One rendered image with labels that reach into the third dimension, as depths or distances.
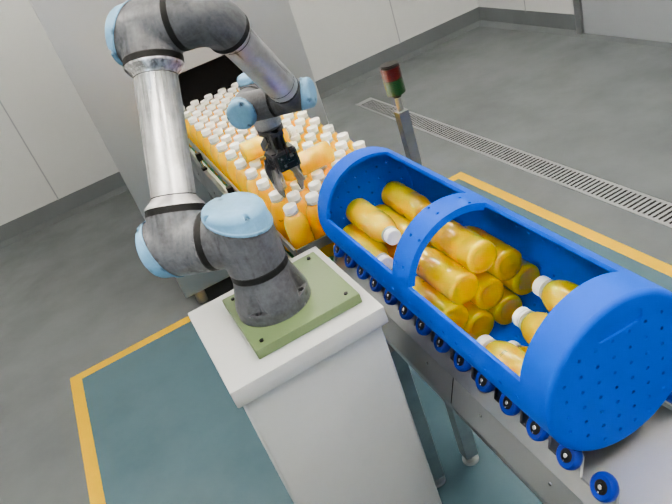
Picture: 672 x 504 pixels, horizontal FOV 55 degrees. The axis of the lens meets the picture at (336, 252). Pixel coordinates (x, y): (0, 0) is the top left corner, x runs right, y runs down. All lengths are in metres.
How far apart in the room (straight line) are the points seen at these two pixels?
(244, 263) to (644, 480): 0.74
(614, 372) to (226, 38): 0.90
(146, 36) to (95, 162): 4.61
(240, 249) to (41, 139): 4.73
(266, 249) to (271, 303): 0.11
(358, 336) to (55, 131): 4.81
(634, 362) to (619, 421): 0.11
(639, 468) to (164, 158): 0.97
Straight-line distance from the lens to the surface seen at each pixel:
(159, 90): 1.30
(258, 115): 1.63
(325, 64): 6.29
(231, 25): 1.31
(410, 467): 1.51
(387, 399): 1.35
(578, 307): 1.00
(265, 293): 1.22
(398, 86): 2.15
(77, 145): 5.85
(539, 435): 1.19
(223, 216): 1.16
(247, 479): 2.66
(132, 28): 1.33
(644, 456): 1.20
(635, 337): 1.06
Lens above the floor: 1.87
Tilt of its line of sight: 30 degrees down
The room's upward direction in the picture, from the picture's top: 20 degrees counter-clockwise
